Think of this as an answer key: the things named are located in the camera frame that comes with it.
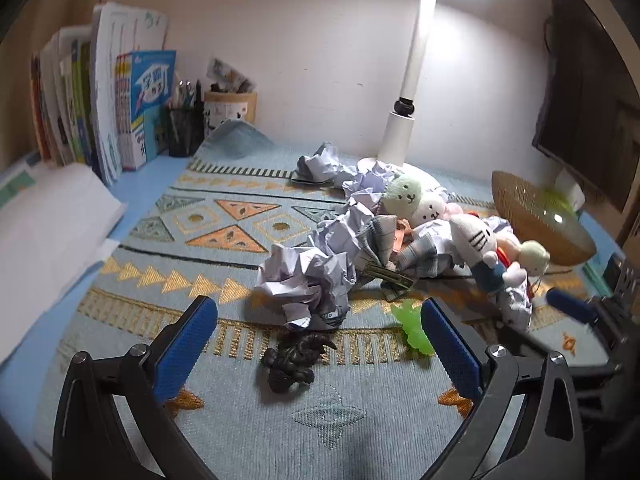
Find white cat plush toy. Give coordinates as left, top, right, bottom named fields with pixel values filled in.
left=447, top=212, right=528, bottom=296

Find white paper ball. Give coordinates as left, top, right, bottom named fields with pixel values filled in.
left=342, top=160, right=401, bottom=206
left=295, top=141, right=358, bottom=186
left=307, top=200, right=381, bottom=271
left=255, top=245, right=358, bottom=331
left=500, top=280, right=533, bottom=331

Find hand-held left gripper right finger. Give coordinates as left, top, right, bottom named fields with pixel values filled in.
left=420, top=296, right=586, bottom=480

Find black mesh pen holder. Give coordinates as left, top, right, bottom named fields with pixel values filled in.
left=166, top=105, right=206, bottom=158

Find patterned woven table mat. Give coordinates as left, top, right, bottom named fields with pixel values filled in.
left=35, top=120, right=626, bottom=480

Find bright green object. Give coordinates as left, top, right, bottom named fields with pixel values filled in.
left=542, top=187, right=583, bottom=216

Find pale yellow plush toy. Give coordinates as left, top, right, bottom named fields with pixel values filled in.
left=517, top=240, right=551, bottom=276

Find white paper sheets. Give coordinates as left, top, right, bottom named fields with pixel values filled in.
left=0, top=152, right=128, bottom=366

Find row of books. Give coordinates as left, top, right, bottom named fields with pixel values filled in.
left=27, top=2, right=178, bottom=186

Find white tissue pack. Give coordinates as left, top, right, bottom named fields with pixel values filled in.
left=554, top=167, right=586, bottom=208

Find green translucent toy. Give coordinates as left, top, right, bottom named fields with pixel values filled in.
left=391, top=299, right=436, bottom=358

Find white desk lamp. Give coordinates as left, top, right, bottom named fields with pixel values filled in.
left=357, top=0, right=506, bottom=196

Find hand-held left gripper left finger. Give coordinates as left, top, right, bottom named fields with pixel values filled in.
left=52, top=295, right=221, bottom=480

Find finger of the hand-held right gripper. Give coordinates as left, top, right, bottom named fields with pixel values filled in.
left=545, top=287, right=626, bottom=361

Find grey checked cloth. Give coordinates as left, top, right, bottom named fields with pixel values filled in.
left=357, top=215, right=451, bottom=281

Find red and white plush toy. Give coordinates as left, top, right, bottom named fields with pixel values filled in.
left=492, top=217, right=521, bottom=261

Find white rabbit plush toy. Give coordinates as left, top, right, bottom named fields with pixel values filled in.
left=415, top=192, right=466, bottom=231

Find ribbed brown bowl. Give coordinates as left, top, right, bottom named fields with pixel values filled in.
left=491, top=170, right=598, bottom=267

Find dark monitor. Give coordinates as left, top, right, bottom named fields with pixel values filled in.
left=532, top=0, right=640, bottom=213

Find bunch of pens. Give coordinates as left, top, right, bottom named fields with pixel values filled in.
left=172, top=79, right=203, bottom=111

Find dark toy figure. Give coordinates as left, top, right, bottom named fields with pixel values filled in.
left=261, top=332, right=338, bottom=393

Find green bear plush toy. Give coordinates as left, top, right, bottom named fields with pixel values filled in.
left=382, top=174, right=426, bottom=221

